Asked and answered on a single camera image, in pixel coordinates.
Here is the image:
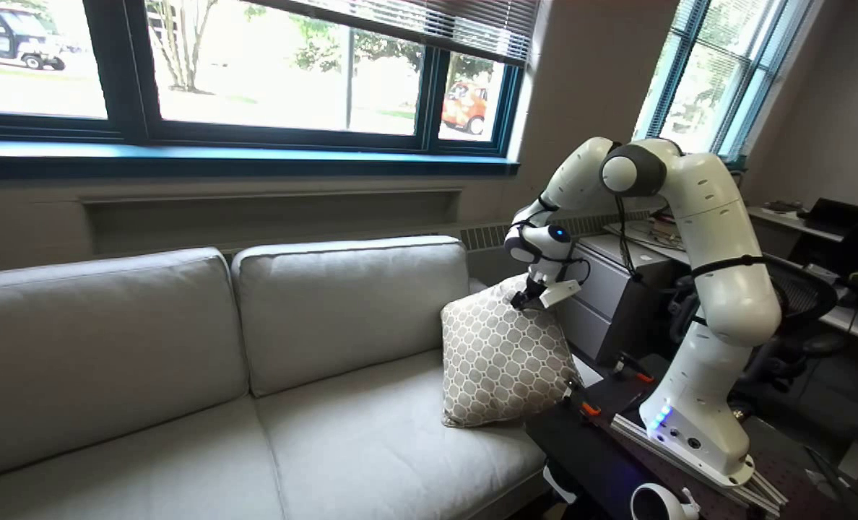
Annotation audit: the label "orange-black clamp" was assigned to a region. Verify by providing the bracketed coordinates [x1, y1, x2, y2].
[565, 378, 608, 422]
[613, 352, 660, 386]

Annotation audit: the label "black office chair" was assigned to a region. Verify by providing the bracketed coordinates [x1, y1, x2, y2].
[668, 255, 842, 428]

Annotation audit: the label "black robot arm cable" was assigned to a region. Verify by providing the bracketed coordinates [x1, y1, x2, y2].
[517, 190, 792, 321]

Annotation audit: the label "gray couch back cushion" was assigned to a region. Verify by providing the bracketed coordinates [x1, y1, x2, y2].
[0, 246, 252, 484]
[231, 235, 473, 398]

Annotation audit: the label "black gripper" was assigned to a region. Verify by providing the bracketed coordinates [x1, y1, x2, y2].
[507, 269, 556, 314]

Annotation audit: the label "dark window blinds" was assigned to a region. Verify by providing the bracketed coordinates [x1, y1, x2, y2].
[280, 0, 546, 67]

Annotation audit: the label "wall radiator grille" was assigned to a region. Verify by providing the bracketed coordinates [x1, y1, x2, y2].
[457, 219, 517, 255]

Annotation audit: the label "white utility cart outside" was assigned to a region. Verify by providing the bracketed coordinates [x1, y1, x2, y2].
[0, 0, 72, 71]

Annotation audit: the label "large octagon-patterned pillow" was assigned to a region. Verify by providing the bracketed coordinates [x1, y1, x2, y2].
[439, 272, 579, 430]

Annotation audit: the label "blue-framed wide window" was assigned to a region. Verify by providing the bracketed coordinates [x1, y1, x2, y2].
[0, 0, 546, 181]

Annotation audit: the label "gray drawer cabinet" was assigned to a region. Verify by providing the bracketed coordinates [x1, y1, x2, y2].
[549, 235, 685, 367]

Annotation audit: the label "tree outside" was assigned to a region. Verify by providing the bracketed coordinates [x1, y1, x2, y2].
[145, 0, 220, 96]

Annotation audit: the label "white VR controller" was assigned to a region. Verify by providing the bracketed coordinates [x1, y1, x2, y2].
[626, 477, 704, 520]

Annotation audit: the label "orange car outside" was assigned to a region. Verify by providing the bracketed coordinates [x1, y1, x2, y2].
[439, 79, 494, 139]

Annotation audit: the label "light gray couch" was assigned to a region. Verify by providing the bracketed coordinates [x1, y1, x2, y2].
[0, 232, 608, 520]

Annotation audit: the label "black robot table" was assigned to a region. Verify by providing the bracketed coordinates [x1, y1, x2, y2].
[523, 367, 805, 520]

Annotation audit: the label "light-blue framed tall window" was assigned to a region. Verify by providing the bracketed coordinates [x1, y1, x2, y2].
[626, 0, 825, 167]

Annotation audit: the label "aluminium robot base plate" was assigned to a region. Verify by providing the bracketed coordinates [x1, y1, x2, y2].
[607, 411, 792, 512]

